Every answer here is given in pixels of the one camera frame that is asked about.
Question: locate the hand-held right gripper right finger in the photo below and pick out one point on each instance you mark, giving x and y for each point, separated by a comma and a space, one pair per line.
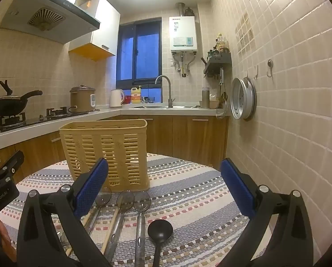
238, 189

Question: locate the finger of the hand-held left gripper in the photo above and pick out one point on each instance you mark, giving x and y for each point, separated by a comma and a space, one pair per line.
11, 162

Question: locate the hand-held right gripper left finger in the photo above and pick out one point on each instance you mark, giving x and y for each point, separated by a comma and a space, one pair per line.
90, 189

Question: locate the yellow plastic slotted basket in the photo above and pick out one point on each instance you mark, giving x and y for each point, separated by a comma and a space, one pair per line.
118, 150

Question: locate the black ladle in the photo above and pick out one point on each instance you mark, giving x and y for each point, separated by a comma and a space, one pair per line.
160, 230

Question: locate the white kitchen countertop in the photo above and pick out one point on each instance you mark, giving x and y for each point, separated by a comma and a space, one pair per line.
43, 130

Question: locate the black gas stove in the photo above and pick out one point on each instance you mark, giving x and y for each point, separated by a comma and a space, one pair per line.
35, 121

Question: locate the striped woven mat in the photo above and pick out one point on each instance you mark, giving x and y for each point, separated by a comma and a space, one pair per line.
188, 194

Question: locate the black wok with lid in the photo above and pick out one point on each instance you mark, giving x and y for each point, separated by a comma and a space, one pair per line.
7, 105

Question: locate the wooden base cabinets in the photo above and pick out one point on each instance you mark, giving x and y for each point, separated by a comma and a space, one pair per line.
193, 136

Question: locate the beige bowl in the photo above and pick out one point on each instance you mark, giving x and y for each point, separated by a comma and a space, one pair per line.
214, 104

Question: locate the brown rice cooker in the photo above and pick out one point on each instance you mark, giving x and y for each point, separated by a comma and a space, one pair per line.
81, 100

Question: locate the round metal steamer tray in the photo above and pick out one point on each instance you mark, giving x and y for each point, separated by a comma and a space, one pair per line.
239, 98

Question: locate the cream electric kettle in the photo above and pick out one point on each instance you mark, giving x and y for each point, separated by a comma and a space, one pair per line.
115, 98

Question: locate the hanging metal ladle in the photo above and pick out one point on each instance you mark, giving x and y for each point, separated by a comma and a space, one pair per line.
223, 96

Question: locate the red cup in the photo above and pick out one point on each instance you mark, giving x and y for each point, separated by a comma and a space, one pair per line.
127, 100

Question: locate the brown canister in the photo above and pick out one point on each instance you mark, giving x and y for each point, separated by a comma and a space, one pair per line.
205, 97

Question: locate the yellow detergent bottle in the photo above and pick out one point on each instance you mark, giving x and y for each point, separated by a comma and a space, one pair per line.
136, 96

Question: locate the steel sink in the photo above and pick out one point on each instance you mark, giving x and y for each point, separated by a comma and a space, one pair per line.
154, 106

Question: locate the steel kitchen faucet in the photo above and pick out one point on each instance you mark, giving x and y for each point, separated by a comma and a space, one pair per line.
170, 94

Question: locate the water heater pipes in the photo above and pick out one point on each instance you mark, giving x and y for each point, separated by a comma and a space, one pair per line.
184, 73

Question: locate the row of seasoning bottles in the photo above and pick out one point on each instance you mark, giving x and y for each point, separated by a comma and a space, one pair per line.
223, 43

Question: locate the dark framed window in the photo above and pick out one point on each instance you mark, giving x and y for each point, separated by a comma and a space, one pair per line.
146, 52

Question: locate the grey range hood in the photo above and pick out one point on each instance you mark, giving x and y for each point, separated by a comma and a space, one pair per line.
43, 8

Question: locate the white gas water heater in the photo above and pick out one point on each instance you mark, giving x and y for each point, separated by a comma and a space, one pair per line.
182, 30

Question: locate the metal exhaust pipe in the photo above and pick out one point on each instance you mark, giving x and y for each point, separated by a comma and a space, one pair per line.
180, 9

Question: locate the clear wall hook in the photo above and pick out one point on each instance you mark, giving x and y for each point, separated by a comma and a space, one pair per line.
255, 73

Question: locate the metal wall hook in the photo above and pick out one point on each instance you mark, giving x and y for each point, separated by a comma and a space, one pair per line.
270, 64

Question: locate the grey wall spice rack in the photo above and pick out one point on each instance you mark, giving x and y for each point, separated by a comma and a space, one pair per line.
219, 61

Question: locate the white wall cabinet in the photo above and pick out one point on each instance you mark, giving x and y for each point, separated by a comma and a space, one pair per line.
104, 25

